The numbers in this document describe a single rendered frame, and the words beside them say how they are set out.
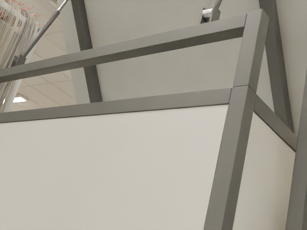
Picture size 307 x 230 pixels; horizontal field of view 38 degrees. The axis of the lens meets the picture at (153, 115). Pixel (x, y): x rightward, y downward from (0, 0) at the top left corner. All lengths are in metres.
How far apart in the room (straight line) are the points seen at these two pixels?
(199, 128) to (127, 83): 0.94
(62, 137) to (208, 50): 0.63
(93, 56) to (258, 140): 0.61
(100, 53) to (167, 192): 0.55
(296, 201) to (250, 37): 0.37
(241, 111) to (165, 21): 0.86
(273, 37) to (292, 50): 0.07
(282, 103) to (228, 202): 0.66
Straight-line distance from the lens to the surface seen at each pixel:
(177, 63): 1.69
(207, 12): 1.15
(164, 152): 1.00
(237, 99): 0.94
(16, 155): 1.44
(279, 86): 1.46
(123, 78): 1.88
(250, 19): 1.05
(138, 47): 1.24
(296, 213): 0.98
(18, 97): 9.23
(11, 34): 2.21
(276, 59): 1.45
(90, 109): 1.24
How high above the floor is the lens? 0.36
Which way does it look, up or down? 21 degrees up
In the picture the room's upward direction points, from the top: 15 degrees clockwise
